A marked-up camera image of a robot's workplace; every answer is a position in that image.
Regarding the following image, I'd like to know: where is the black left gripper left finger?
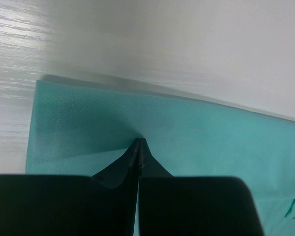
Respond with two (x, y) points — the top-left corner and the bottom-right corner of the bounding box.
(0, 139), (141, 236)

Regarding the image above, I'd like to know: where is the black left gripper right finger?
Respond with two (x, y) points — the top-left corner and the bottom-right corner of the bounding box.
(138, 139), (264, 236)

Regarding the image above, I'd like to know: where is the teal t shirt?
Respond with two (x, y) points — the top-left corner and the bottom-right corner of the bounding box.
(26, 75), (295, 236)

